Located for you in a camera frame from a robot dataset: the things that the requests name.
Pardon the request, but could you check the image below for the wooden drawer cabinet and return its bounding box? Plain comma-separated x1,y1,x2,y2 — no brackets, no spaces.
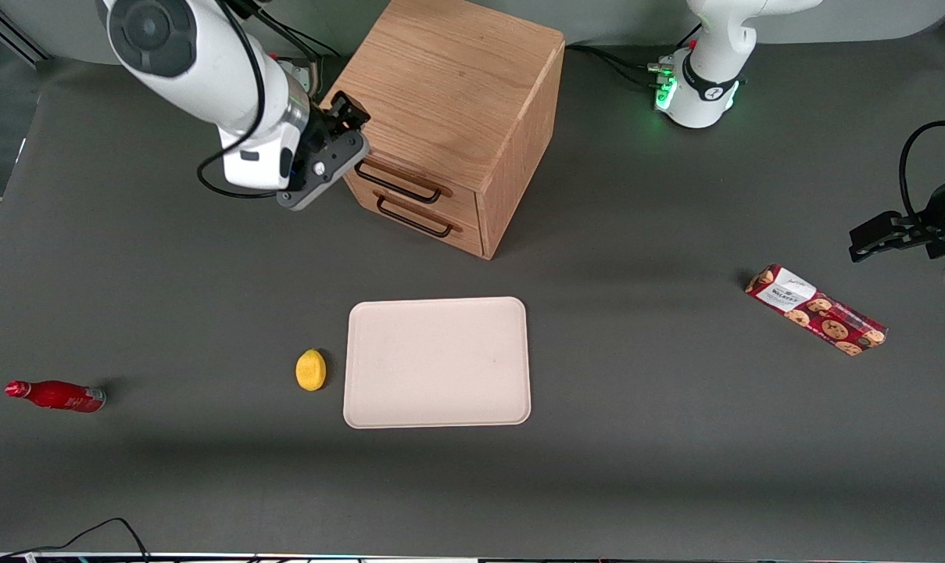
320,0,565,260

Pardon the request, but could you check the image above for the black arm base cable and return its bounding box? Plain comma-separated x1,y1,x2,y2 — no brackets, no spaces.
261,8,342,60
564,44,670,77
589,48,662,90

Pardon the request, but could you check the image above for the black cable at table edge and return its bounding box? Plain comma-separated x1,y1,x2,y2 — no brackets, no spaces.
0,518,152,563

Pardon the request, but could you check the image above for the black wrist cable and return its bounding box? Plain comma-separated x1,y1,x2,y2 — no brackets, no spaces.
899,120,945,228
197,0,285,201

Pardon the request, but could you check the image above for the yellow lemon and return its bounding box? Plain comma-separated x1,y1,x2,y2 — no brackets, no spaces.
295,349,328,392

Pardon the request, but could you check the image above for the black right arm base cable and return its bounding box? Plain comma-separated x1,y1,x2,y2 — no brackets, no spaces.
261,8,342,60

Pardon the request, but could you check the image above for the beige rectangular tray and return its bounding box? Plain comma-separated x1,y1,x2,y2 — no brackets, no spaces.
343,296,532,429

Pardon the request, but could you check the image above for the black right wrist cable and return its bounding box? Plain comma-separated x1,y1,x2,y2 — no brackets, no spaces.
197,0,285,201

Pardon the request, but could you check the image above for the black metal drawer handle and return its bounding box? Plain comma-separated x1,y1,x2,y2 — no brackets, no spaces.
353,160,444,205
375,195,455,238

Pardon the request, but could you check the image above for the black left arm base cable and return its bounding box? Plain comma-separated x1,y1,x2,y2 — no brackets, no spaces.
564,44,670,77
589,48,662,90

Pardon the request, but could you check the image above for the red bottle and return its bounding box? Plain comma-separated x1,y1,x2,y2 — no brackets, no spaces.
5,380,107,414

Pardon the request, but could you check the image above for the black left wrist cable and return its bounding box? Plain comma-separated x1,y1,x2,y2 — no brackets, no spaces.
899,120,945,228

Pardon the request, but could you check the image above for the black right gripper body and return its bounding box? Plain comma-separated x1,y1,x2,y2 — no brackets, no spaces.
299,98,351,187

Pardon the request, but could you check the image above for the aluminium frame rail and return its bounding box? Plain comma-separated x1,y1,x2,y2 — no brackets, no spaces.
0,16,52,68

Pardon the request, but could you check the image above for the red cookie package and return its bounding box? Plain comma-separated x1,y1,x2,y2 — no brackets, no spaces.
745,264,888,357

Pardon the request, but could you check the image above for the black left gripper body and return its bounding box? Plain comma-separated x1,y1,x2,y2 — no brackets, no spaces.
910,169,945,246

